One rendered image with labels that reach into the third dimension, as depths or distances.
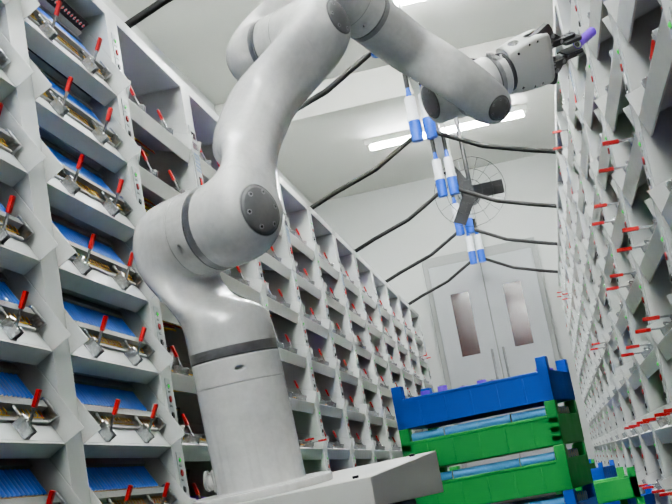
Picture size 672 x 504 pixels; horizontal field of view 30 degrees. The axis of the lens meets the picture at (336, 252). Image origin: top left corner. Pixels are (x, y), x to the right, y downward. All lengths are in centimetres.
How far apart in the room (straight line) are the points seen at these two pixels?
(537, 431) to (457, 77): 65
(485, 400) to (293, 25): 82
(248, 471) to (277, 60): 61
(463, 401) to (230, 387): 77
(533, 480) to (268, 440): 77
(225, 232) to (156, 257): 13
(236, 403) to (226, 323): 11
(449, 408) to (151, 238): 82
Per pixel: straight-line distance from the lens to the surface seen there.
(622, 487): 343
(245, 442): 164
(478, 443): 232
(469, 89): 218
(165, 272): 172
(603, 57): 327
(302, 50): 187
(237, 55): 198
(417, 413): 236
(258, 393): 165
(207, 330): 166
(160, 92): 419
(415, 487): 171
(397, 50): 216
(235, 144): 173
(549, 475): 229
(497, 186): 817
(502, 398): 231
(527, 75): 236
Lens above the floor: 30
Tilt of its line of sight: 11 degrees up
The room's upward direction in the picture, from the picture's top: 10 degrees counter-clockwise
